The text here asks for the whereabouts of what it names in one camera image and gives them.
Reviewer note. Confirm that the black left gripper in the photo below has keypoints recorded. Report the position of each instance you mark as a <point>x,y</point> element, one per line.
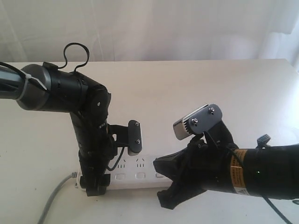
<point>94,159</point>

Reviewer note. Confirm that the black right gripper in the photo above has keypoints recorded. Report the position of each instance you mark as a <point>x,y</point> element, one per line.
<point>204,167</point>

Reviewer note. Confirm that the white five-outlet power strip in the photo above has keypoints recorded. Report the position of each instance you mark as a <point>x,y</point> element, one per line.
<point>137,172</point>

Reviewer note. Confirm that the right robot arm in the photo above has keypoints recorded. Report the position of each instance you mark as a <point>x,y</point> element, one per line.
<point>272,172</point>

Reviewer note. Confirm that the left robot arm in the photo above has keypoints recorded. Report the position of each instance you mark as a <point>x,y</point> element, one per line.
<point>86,100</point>

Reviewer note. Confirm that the white zip tie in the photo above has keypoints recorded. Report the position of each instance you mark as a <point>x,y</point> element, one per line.
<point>29,79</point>

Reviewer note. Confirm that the white backdrop curtain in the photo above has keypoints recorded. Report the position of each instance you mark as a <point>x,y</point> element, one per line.
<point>150,30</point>

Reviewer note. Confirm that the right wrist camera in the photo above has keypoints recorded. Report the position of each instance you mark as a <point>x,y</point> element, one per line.
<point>198,121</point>

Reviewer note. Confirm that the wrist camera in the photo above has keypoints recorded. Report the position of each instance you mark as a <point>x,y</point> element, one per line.
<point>128,136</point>
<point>198,121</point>

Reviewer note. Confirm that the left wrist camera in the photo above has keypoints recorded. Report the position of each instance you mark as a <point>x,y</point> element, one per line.
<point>128,136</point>

